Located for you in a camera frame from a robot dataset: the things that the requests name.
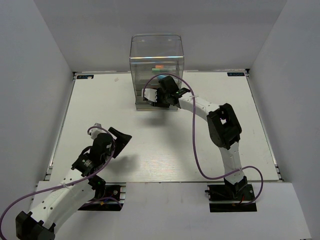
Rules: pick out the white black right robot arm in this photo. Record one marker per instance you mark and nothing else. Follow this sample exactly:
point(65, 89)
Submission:
point(223, 125)

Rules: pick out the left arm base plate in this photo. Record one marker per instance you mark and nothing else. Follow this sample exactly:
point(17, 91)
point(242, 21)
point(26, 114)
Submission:
point(112, 200)

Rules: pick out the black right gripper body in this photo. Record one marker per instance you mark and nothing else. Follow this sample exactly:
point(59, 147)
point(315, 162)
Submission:
point(162, 100)

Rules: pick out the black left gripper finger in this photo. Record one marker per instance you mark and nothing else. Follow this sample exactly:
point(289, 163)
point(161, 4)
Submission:
point(119, 145)
point(121, 139)

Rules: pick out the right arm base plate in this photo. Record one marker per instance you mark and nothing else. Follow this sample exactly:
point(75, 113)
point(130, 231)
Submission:
point(222, 202)

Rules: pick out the green capped eraser stick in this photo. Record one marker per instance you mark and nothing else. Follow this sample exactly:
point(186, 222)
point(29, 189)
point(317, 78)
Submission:
point(162, 70)

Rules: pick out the clear acrylic drawer organizer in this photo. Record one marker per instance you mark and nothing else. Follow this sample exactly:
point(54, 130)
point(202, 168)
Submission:
point(153, 56)

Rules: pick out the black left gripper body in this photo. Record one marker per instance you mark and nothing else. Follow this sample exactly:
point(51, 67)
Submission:
point(107, 154)

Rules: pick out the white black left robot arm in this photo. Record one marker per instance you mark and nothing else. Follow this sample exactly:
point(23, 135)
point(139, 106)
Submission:
point(80, 187)

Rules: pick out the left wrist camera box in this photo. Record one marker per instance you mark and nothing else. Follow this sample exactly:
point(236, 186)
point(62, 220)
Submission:
point(95, 130)

